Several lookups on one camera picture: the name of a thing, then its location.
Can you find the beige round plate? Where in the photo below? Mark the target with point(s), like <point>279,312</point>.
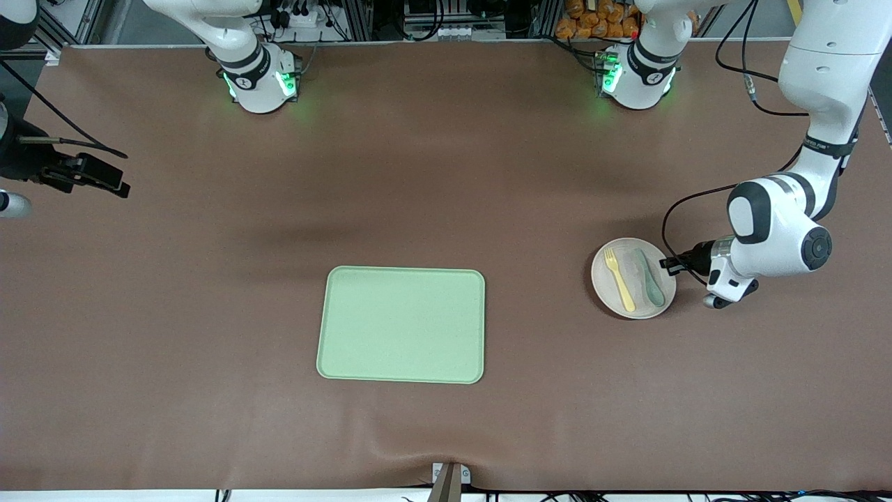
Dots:
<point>620,300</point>

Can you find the aluminium frame profile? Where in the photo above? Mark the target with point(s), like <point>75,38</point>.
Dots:
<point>70,21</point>

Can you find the light green rectangular tray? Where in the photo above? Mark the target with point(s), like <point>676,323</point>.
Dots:
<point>401,324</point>

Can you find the white power strip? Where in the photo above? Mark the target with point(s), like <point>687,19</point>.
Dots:
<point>306,19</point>

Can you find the yellow plastic fork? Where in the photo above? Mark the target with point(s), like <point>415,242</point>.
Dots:
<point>622,282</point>

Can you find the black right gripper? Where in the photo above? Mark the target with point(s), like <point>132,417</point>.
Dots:
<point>21,160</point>

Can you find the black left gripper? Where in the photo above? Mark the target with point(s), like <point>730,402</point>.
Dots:
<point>699,253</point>

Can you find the brown table cover mat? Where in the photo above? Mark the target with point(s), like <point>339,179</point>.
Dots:
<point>209,314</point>

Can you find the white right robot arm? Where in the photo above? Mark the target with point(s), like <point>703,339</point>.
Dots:
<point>268,97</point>

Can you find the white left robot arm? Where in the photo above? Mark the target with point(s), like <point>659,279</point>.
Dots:
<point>829,70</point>

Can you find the white table corner bracket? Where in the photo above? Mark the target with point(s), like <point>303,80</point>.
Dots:
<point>54,57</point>

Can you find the pile of orange objects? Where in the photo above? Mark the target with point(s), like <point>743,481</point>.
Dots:
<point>599,21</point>

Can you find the teal plastic spoon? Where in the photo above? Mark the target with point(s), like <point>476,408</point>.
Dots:
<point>651,286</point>

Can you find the metal table edge clamp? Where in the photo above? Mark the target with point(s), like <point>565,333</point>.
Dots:
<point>451,481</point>

